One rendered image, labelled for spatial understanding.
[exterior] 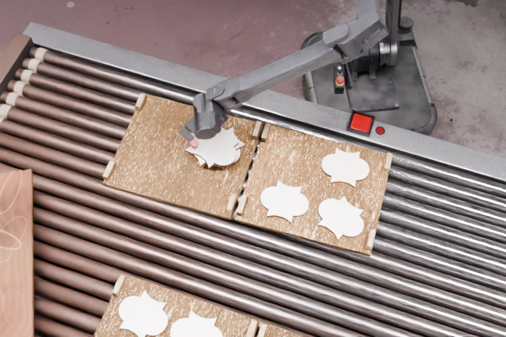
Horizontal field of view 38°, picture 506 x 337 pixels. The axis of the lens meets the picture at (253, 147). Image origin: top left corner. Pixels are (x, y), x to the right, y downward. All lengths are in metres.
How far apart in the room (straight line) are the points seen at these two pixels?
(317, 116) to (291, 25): 1.49
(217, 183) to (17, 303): 0.67
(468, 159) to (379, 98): 0.96
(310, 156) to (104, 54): 0.80
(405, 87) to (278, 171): 1.24
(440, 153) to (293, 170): 0.47
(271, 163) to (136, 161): 0.42
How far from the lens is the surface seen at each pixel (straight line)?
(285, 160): 2.26
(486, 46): 3.91
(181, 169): 2.25
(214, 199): 2.19
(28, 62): 2.60
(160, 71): 2.49
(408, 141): 2.37
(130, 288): 2.11
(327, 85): 3.29
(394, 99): 3.27
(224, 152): 2.21
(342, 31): 1.91
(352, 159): 2.27
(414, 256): 2.19
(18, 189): 2.19
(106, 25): 3.88
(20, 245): 2.11
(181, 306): 2.07
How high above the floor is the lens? 2.89
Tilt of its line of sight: 59 degrees down
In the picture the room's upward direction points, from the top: 1 degrees clockwise
